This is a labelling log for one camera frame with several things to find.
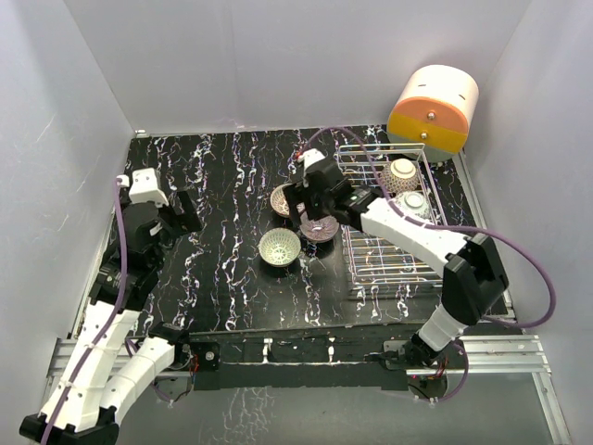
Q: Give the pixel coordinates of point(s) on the purple striped bowl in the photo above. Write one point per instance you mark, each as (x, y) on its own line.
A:
(318, 231)

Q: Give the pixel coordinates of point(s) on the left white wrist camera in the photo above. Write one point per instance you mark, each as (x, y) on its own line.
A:
(144, 187)

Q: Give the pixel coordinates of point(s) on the white wire dish rack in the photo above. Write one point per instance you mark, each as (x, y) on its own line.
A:
(390, 250)

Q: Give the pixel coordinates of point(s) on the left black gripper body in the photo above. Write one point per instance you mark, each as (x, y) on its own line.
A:
(168, 230)

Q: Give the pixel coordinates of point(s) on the aluminium frame rail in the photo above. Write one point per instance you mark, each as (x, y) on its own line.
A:
(507, 396)

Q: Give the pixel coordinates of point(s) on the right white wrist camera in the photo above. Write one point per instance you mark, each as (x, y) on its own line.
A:
(308, 158)

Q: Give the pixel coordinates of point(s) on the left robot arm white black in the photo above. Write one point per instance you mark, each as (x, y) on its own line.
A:
(91, 400)

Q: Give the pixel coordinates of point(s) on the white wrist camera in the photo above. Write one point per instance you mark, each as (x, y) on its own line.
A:
(144, 187)
(308, 158)

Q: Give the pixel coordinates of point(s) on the green patterned white bowl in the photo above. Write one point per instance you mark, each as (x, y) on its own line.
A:
(279, 247)

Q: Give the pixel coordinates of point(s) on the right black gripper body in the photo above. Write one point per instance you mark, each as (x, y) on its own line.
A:
(315, 206)

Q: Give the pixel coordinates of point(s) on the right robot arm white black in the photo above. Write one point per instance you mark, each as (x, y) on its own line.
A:
(471, 270)

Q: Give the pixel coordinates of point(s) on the black front mounting bar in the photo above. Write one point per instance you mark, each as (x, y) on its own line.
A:
(335, 356)

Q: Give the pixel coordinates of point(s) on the white orange patterned bowl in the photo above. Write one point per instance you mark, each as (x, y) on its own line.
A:
(278, 201)

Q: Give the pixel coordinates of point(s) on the cream orange yellow drawer cabinet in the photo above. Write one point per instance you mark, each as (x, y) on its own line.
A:
(435, 109)

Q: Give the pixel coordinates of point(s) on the red white patterned bowl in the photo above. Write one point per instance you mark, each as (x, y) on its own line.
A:
(414, 204)

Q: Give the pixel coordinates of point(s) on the blue patterned white bowl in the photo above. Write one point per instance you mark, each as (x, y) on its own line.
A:
(399, 176)

